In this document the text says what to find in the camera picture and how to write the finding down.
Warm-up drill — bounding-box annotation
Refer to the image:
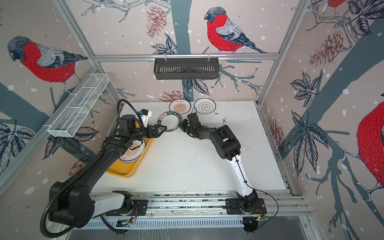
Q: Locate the aluminium frame crossbar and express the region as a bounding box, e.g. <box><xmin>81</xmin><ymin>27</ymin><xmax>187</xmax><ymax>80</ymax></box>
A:
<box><xmin>94</xmin><ymin>53</ymin><xmax>281</xmax><ymax>63</ymax></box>

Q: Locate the orange sunburst plate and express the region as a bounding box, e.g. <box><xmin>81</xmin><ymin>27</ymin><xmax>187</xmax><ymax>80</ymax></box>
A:
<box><xmin>169</xmin><ymin>99</ymin><xmax>191</xmax><ymax>115</ymax></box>
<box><xmin>119</xmin><ymin>140</ymin><xmax>146</xmax><ymax>164</ymax></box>

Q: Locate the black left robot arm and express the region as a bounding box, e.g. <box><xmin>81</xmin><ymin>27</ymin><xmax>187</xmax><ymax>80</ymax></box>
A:
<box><xmin>40</xmin><ymin>115</ymin><xmax>167</xmax><ymax>238</ymax></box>

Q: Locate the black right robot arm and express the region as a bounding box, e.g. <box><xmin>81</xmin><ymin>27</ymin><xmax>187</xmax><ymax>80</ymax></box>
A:
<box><xmin>179</xmin><ymin>113</ymin><xmax>259</xmax><ymax>214</ymax></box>

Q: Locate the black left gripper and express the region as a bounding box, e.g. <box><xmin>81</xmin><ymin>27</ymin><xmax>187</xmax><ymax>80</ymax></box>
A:
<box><xmin>130</xmin><ymin>123</ymin><xmax>167</xmax><ymax>142</ymax></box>

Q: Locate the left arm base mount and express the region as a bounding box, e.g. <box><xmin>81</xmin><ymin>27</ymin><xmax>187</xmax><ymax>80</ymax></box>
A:
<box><xmin>106</xmin><ymin>200</ymin><xmax>148</xmax><ymax>217</ymax></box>

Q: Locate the aluminium rail bed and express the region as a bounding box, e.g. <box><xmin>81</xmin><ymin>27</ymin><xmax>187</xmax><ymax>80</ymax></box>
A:
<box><xmin>61</xmin><ymin>191</ymin><xmax>313</xmax><ymax>218</ymax></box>

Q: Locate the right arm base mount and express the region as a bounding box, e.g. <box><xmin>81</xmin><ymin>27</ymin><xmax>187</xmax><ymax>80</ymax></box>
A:
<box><xmin>225</xmin><ymin>198</ymin><xmax>267</xmax><ymax>215</ymax></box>

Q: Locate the yellow plastic bin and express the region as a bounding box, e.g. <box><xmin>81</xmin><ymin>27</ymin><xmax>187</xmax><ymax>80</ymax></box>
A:
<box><xmin>107</xmin><ymin>139</ymin><xmax>153</xmax><ymax>178</ymax></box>

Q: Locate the white black motif plate back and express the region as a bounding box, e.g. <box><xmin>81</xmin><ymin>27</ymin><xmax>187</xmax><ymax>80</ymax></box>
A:
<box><xmin>194</xmin><ymin>98</ymin><xmax>217</xmax><ymax>115</ymax></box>

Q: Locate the black hanging wire basket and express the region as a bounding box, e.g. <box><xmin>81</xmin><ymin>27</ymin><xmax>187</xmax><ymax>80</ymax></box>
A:
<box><xmin>154</xmin><ymin>58</ymin><xmax>220</xmax><ymax>80</ymax></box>

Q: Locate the green rim plate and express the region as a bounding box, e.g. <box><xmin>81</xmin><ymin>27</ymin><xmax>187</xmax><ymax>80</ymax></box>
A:
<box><xmin>157</xmin><ymin>111</ymin><xmax>182</xmax><ymax>132</ymax></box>

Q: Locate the white mesh wire shelf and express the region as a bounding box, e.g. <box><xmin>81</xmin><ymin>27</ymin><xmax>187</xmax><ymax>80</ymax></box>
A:
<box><xmin>48</xmin><ymin>73</ymin><xmax>110</xmax><ymax>138</ymax></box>

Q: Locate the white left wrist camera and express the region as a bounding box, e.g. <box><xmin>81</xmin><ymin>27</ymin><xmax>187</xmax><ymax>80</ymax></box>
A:
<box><xmin>139</xmin><ymin>109</ymin><xmax>152</xmax><ymax>128</ymax></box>

